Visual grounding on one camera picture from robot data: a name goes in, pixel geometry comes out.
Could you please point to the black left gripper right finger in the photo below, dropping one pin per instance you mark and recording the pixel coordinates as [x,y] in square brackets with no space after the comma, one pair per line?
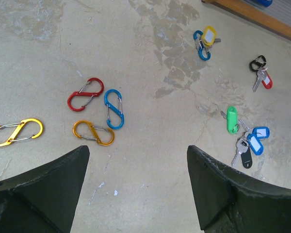
[229,201]

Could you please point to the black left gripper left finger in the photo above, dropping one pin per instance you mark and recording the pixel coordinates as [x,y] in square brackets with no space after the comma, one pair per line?
[44,199]

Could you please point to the silver key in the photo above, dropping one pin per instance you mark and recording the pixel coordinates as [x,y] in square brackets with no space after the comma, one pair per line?
[223,115]
[242,146]
[244,125]
[217,40]
[261,76]

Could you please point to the red key tag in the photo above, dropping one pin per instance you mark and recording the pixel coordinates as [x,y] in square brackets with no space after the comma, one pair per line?
[267,83]

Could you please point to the yellow key tag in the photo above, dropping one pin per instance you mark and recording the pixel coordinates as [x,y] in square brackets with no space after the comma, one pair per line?
[209,35]

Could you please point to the blue s carabiner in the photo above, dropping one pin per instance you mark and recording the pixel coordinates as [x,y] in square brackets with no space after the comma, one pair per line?
[202,50]
[117,110]

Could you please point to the black key tag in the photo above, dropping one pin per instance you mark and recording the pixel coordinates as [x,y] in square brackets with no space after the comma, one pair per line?
[247,159]

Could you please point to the blue key tag left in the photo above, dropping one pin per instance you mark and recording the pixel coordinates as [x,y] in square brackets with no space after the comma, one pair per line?
[255,144]

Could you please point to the blue key tag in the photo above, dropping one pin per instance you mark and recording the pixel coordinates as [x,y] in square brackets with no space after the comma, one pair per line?
[255,144]
[261,132]

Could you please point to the blue key tag right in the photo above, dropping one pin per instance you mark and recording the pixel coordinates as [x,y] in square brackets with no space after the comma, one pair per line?
[261,132]

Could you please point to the green key tag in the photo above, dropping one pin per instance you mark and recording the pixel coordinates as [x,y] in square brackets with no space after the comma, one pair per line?
[232,120]

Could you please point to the silver key under green tag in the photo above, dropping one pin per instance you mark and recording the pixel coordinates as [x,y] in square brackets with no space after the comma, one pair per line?
[223,115]

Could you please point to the red S carabiner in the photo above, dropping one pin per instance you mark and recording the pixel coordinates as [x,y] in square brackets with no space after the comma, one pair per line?
[78,100]

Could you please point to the wooden shelf rack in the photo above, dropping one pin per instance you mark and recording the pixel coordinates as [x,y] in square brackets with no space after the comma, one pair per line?
[275,18]

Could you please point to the blue stapler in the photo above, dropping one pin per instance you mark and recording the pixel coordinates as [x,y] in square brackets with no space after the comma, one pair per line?
[262,3]

